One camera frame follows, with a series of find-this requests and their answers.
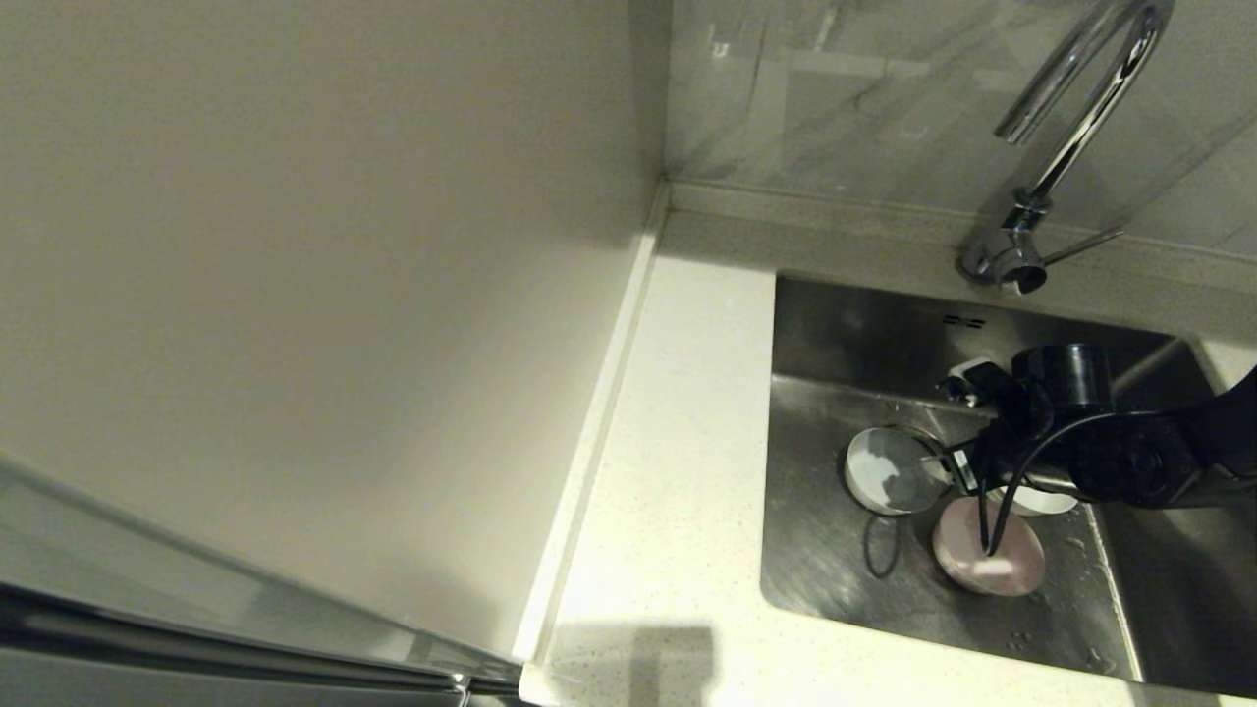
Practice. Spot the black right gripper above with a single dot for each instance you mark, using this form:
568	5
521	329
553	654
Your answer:
1129	457

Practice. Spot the light blue bowl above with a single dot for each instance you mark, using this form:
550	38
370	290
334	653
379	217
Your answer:
884	476

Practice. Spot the white ceramic bowl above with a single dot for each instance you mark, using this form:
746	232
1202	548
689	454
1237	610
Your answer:
1041	505

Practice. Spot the pink bowl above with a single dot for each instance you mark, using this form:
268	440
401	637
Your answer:
1016	565

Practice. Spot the stainless steel sink basin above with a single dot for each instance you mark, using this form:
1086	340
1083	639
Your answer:
835	579

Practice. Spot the chrome gooseneck faucet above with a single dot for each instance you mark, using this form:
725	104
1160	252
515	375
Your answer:
1011	257

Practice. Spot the white countertop upstand trim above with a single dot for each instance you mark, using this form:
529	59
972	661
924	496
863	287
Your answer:
599	422

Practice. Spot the stainless steel appliance door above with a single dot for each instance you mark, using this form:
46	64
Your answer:
147	628

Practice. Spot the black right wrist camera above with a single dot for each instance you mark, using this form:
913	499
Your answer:
964	469

